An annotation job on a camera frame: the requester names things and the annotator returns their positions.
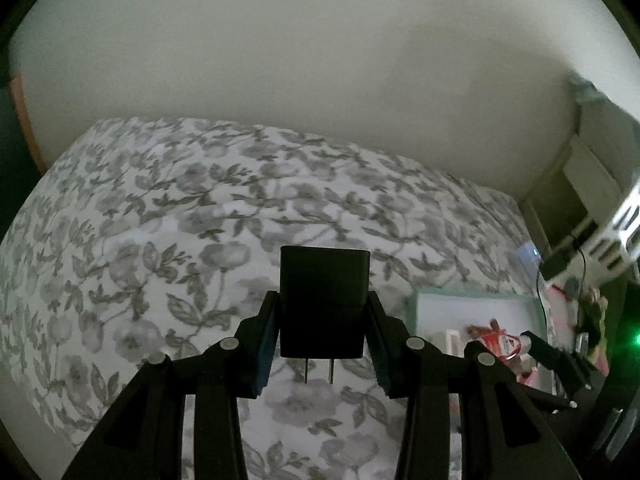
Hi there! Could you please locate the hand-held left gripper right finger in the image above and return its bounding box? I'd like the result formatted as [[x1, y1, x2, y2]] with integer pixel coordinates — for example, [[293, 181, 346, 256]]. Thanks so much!
[[367, 291, 583, 480]]

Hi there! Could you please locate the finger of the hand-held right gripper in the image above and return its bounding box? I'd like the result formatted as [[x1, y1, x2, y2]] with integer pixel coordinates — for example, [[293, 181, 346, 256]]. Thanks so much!
[[527, 390, 576, 413], [520, 330, 598, 391]]

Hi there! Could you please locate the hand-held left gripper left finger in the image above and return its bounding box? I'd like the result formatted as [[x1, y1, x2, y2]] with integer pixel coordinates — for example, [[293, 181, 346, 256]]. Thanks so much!
[[60, 290, 280, 480]]

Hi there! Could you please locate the small red bottle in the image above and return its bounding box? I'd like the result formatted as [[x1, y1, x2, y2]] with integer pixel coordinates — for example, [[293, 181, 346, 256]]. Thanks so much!
[[472, 330, 533, 363]]

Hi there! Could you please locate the black charger plug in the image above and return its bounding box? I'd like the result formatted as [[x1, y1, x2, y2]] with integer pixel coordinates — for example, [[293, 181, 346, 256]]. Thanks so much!
[[279, 246, 372, 386]]

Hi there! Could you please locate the green rimmed white tray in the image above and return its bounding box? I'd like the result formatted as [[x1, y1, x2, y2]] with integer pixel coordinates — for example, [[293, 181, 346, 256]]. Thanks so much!
[[404, 287, 556, 480]]

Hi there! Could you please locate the pink bag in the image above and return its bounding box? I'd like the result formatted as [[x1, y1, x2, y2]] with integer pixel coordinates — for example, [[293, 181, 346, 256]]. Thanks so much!
[[547, 282, 583, 346]]

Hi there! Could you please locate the white device with blue light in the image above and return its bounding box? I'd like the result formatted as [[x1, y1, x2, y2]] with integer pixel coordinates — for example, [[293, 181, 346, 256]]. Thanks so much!
[[517, 241, 543, 273]]

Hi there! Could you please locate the white plastic basket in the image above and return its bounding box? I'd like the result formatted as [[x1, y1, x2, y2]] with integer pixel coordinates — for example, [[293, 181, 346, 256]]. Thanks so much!
[[582, 175, 640, 273]]

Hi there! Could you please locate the grey floral blanket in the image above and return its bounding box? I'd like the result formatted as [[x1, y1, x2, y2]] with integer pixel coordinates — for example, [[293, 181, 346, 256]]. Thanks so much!
[[0, 117, 531, 480]]

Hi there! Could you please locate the white shelf unit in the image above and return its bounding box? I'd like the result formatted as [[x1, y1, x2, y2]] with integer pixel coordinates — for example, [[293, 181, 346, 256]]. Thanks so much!
[[520, 72, 640, 261]]

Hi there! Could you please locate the dark cabinet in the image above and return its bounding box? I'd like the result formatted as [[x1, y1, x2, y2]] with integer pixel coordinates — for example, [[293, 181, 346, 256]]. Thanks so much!
[[0, 50, 43, 241]]

